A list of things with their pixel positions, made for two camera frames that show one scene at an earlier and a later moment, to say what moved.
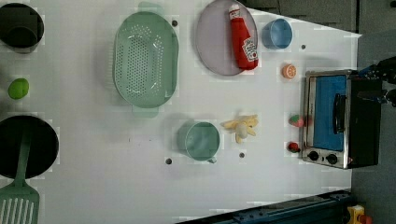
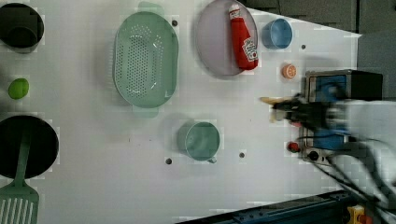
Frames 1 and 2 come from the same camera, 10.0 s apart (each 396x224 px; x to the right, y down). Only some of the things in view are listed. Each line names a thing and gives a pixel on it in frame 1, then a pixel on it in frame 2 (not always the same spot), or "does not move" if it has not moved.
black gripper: x=386 y=69 -> x=316 y=115
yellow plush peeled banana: x=241 y=126 -> x=275 y=115
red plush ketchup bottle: x=245 y=47 does not move
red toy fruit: x=293 y=147 does not move
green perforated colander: x=147 y=60 does not move
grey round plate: x=227 y=37 does not move
